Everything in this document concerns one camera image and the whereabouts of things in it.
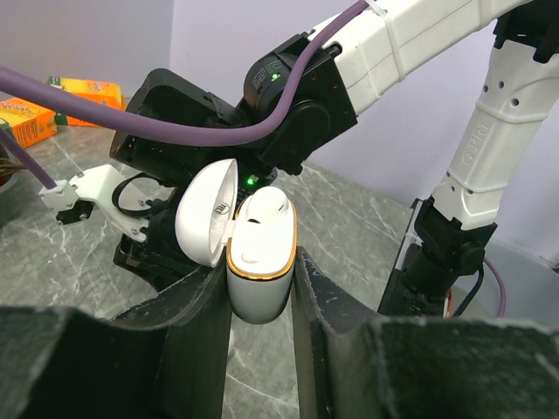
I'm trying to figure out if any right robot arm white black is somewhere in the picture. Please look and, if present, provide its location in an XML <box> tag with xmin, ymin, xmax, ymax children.
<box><xmin>169</xmin><ymin>1</ymin><xmax>558</xmax><ymax>323</ymax></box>

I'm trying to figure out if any orange box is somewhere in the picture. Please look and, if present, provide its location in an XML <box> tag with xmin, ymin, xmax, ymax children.
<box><xmin>47</xmin><ymin>76</ymin><xmax>127</xmax><ymax>111</ymax></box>
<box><xmin>1</xmin><ymin>98</ymin><xmax>57</xmax><ymax>148</ymax></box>

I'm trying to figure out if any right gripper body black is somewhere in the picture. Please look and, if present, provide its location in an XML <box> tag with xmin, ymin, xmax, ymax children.
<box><xmin>113</xmin><ymin>209</ymin><xmax>198</xmax><ymax>291</ymax></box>

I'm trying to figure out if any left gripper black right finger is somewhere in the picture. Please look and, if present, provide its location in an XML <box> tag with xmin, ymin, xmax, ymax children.
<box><xmin>235</xmin><ymin>246</ymin><xmax>559</xmax><ymax>419</ymax></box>

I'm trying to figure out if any dark grey fruit tray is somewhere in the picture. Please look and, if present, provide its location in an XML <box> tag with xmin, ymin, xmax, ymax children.
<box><xmin>1</xmin><ymin>145</ymin><xmax>25</xmax><ymax>227</ymax></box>

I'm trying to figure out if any white earbud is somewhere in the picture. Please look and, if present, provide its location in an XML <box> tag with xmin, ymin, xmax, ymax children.
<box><xmin>246</xmin><ymin>186</ymin><xmax>289</xmax><ymax>223</ymax></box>

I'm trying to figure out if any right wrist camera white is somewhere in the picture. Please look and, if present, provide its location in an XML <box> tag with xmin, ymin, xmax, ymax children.
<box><xmin>38</xmin><ymin>164</ymin><xmax>163</xmax><ymax>243</ymax></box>

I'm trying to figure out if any orange box middle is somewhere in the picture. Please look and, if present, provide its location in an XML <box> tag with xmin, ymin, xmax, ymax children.
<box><xmin>1</xmin><ymin>98</ymin><xmax>57</xmax><ymax>148</ymax></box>

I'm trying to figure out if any white gold-rimmed charging case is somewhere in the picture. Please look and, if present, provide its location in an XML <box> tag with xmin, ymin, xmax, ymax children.
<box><xmin>175</xmin><ymin>159</ymin><xmax>298</xmax><ymax>325</ymax></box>

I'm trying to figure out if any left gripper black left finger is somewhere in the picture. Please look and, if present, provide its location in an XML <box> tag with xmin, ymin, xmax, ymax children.
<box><xmin>1</xmin><ymin>262</ymin><xmax>231</xmax><ymax>418</ymax></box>

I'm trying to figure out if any orange box right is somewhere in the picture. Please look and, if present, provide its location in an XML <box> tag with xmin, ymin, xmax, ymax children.
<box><xmin>47</xmin><ymin>76</ymin><xmax>127</xmax><ymax>111</ymax></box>

